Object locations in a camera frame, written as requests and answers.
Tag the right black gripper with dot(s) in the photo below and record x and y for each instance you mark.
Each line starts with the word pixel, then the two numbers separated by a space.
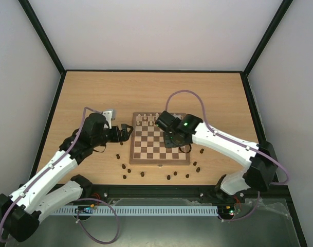
pixel 172 140

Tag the wooden chess board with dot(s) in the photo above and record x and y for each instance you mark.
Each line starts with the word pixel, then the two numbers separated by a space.
pixel 147 146

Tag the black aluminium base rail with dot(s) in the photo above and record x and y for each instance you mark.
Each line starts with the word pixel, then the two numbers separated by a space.
pixel 203 194

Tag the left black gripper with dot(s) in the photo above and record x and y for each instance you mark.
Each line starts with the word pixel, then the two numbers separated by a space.
pixel 125 136

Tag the white slotted cable duct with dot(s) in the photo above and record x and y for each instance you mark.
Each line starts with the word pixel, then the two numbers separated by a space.
pixel 139 211

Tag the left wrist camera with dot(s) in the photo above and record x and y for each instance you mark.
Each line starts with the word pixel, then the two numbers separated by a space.
pixel 109 115

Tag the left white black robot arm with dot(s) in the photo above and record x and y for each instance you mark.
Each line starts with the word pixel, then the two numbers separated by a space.
pixel 23 210

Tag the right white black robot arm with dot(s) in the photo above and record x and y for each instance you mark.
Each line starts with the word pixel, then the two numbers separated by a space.
pixel 257 171

